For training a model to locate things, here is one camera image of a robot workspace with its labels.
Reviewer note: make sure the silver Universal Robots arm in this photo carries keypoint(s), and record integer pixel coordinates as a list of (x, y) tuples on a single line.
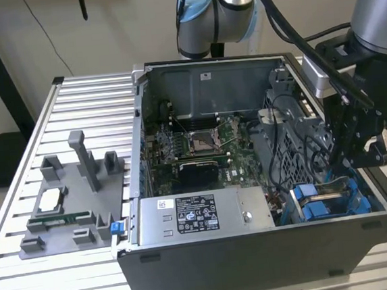
[(203, 25)]

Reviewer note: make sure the black hanging rod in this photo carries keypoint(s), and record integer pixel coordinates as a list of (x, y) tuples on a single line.
[(82, 5)]

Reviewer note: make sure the gray parts rack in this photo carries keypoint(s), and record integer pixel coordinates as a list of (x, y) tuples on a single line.
[(82, 195)]

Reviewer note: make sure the black table corner cap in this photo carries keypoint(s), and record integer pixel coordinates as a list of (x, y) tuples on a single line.
[(58, 80)]

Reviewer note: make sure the metal disk bay cage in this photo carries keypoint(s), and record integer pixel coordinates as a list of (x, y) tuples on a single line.
[(289, 157)]

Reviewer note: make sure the blue case latch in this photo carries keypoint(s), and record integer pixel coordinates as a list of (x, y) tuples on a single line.
[(116, 227)]

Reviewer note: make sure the locking lever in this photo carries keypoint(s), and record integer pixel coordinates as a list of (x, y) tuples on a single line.
[(180, 124)]

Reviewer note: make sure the CPU socket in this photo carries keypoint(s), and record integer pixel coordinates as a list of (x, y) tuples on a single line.
[(201, 142)]

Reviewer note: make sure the green RAM stick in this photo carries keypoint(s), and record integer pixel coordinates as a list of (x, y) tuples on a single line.
[(71, 217)]

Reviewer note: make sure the black graphics card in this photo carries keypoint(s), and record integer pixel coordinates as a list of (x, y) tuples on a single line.
[(196, 177)]

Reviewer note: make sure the silver CPU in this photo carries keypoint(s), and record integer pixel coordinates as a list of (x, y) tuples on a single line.
[(51, 200)]

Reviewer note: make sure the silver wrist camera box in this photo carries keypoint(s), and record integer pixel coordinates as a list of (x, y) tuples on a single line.
[(316, 76)]

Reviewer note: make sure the black open PC case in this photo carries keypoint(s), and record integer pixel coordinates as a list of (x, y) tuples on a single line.
[(224, 267)]

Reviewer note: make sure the green motherboard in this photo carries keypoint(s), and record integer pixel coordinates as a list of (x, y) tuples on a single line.
[(238, 154)]

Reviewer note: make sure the silver power supply unit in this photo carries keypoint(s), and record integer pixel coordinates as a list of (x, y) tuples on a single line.
[(153, 223)]

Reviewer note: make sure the hard disk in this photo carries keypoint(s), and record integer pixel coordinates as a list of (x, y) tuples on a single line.
[(305, 191)]

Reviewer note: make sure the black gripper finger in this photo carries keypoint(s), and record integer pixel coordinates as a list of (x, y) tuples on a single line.
[(380, 154), (342, 132)]

